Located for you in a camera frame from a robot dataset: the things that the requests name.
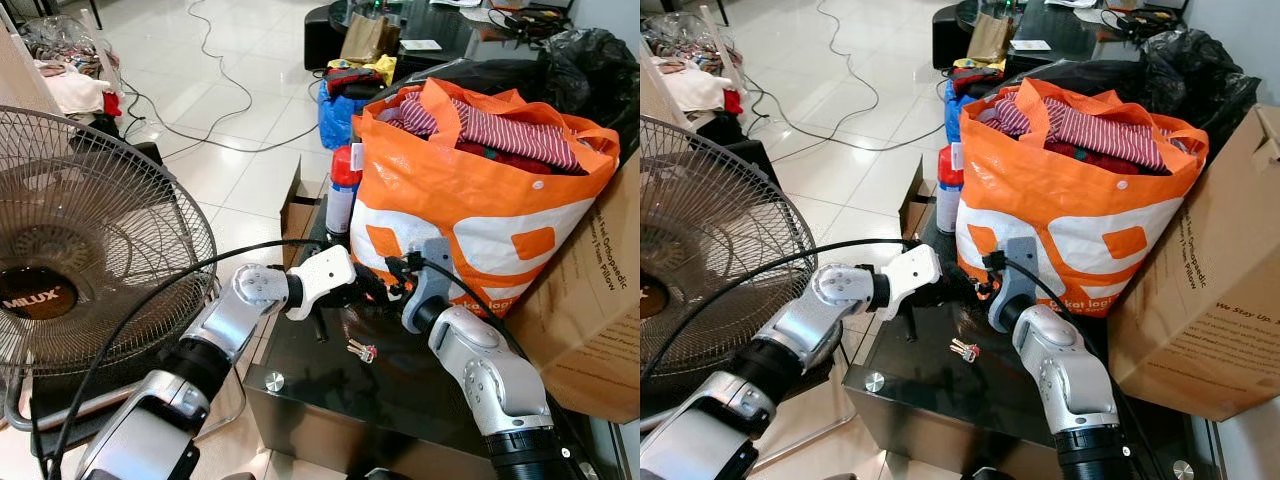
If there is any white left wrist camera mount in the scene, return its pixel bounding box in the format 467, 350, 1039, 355
285, 245, 358, 321
885, 245, 944, 321

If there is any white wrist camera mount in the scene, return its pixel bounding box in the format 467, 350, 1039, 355
885, 245, 944, 321
988, 238, 1039, 321
403, 238, 453, 319
285, 245, 358, 321

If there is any large printed cardboard box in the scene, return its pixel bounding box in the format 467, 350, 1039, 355
1108, 100, 1280, 423
503, 150, 641, 426

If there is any white spray can red cap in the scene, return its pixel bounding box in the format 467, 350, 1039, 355
935, 143, 966, 236
325, 143, 363, 241

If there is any small open cardboard box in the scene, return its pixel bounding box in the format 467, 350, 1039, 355
898, 160, 941, 241
280, 160, 333, 269

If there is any brown paper bag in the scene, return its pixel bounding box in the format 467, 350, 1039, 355
965, 12, 1021, 66
340, 12, 401, 66

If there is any grey floor cable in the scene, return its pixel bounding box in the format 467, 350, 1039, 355
745, 0, 951, 151
120, 0, 331, 156

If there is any grey standing fan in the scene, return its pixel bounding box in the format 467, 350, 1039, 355
0, 105, 219, 456
640, 115, 816, 416

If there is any red white striped cloth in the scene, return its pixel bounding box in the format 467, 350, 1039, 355
985, 95, 1186, 173
385, 95, 586, 173

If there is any blue bag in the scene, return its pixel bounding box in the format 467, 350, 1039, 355
318, 90, 373, 151
943, 85, 976, 143

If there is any black glass table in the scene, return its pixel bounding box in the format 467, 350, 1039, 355
843, 195, 1233, 480
243, 195, 626, 480

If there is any orange white shopping bag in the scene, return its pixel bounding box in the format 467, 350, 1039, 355
350, 78, 621, 319
955, 78, 1209, 319

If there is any black low table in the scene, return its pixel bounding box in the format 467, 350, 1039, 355
932, 0, 1191, 71
305, 0, 576, 71

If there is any black garbage bag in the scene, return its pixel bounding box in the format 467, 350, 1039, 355
400, 28, 641, 136
1005, 28, 1263, 156

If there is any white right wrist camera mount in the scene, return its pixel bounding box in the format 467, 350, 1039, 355
403, 238, 453, 319
988, 238, 1039, 321

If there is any clear plastic bag of clothes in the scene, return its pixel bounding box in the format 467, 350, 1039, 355
20, 15, 126, 121
640, 12, 751, 116

